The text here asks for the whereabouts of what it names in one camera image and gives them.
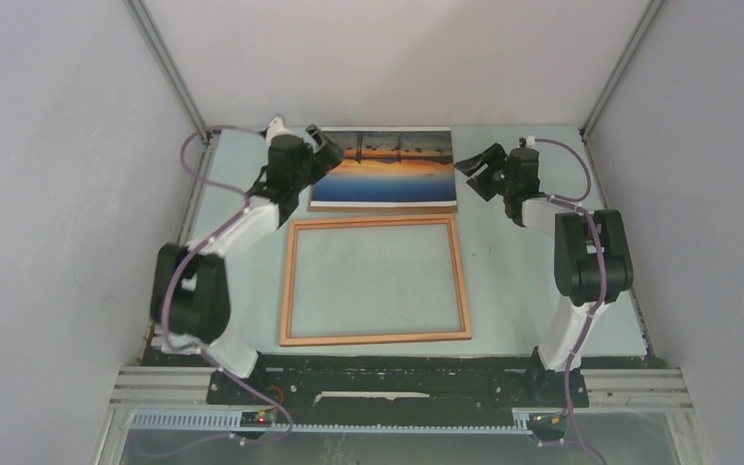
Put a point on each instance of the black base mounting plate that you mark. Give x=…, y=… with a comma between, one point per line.
x=402, y=391

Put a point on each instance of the aluminium rail with cable duct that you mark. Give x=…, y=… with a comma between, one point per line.
x=174, y=397

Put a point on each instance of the wooden picture frame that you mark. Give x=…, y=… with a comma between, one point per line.
x=374, y=280

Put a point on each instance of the aluminium corner post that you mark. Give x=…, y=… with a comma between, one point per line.
x=154, y=40
x=640, y=32

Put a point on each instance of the left aluminium corner post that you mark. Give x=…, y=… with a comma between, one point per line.
x=154, y=40

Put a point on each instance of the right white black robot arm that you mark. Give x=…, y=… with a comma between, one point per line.
x=592, y=262

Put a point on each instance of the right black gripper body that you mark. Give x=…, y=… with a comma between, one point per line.
x=510, y=185

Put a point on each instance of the brown cardboard backing board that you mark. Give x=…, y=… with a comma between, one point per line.
x=385, y=208

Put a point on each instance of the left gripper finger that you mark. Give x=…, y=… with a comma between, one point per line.
x=326, y=159
x=317, y=136

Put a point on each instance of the right aluminium corner post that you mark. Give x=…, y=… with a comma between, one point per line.
x=640, y=32

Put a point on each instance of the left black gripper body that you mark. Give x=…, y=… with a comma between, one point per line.
x=300, y=177

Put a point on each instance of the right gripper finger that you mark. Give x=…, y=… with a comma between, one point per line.
x=482, y=184
x=493, y=156

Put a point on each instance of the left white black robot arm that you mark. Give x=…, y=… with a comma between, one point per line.
x=191, y=301

